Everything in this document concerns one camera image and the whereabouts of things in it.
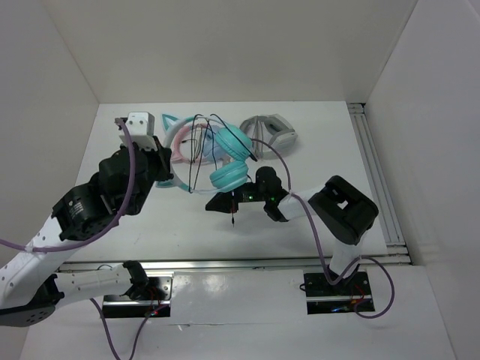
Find aluminium rail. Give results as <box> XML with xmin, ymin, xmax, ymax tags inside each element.
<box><xmin>59</xmin><ymin>252</ymin><xmax>412</xmax><ymax>273</ymax></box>
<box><xmin>347</xmin><ymin>103</ymin><xmax>407</xmax><ymax>251</ymax></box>

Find grey white headphones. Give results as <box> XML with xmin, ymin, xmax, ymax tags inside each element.
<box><xmin>239</xmin><ymin>114</ymin><xmax>298</xmax><ymax>159</ymax></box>

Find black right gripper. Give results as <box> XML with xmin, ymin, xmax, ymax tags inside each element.
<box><xmin>205</xmin><ymin>174</ymin><xmax>269</xmax><ymax>214</ymax></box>

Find aluminium right rail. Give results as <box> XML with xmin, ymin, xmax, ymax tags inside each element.
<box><xmin>347</xmin><ymin>103</ymin><xmax>407</xmax><ymax>251</ymax></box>

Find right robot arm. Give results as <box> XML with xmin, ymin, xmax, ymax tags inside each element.
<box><xmin>205</xmin><ymin>166</ymin><xmax>379</xmax><ymax>294</ymax></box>

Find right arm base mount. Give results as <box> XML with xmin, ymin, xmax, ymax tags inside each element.
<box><xmin>299</xmin><ymin>271</ymin><xmax>375</xmax><ymax>315</ymax></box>

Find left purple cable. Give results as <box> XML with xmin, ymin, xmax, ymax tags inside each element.
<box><xmin>0</xmin><ymin>118</ymin><xmax>158</xmax><ymax>360</ymax></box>

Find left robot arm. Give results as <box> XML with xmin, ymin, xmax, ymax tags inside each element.
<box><xmin>1</xmin><ymin>147</ymin><xmax>173</xmax><ymax>327</ymax></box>

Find black headphone cable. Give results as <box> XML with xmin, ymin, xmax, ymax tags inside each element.
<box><xmin>187</xmin><ymin>114</ymin><xmax>260</xmax><ymax>230</ymax></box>

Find pink blue cat-ear headphones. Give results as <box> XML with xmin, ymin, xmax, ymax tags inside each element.
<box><xmin>171</xmin><ymin>124</ymin><xmax>227</xmax><ymax>164</ymax></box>

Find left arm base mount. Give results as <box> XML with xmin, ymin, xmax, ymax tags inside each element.
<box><xmin>101</xmin><ymin>274</ymin><xmax>173</xmax><ymax>319</ymax></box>

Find teal cat-ear headphones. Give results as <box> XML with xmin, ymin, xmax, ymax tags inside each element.
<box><xmin>156</xmin><ymin>114</ymin><xmax>257</xmax><ymax>194</ymax></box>

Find aluminium front rail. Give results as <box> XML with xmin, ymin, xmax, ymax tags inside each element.
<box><xmin>59</xmin><ymin>252</ymin><xmax>412</xmax><ymax>273</ymax></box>

